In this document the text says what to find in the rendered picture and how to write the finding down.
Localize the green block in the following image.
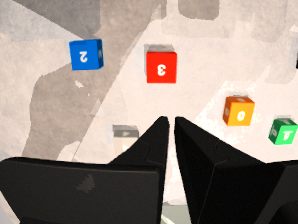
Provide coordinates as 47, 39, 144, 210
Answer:
269, 119, 298, 145

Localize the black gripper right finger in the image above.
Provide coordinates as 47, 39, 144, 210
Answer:
174, 116, 298, 224

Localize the red block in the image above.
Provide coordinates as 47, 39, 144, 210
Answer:
146, 51, 177, 83

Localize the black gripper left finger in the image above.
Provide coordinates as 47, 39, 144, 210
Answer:
0, 116, 170, 224

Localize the blue block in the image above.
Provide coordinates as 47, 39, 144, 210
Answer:
69, 39, 104, 71

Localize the orange block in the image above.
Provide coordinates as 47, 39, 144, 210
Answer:
222, 97, 254, 125

